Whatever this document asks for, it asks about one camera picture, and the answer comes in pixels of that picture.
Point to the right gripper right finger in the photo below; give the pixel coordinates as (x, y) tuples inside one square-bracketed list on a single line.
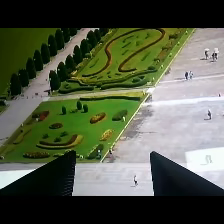
[(176, 181)]

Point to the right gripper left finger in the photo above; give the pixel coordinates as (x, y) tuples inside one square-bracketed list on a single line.
[(55, 180)]

